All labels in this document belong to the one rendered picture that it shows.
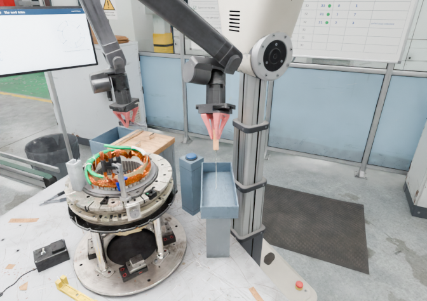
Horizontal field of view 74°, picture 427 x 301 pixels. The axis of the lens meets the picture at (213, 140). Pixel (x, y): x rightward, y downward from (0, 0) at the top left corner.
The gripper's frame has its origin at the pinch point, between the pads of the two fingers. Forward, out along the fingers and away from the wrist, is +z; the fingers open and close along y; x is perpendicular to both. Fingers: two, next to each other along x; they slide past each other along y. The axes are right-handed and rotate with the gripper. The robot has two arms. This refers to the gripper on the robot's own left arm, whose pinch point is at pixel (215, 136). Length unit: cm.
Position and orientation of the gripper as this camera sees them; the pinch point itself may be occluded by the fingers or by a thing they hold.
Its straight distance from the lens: 81.6
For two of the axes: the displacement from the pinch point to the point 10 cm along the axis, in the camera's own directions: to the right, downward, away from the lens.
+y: 8.7, 0.2, -4.9
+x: 4.9, -0.1, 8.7
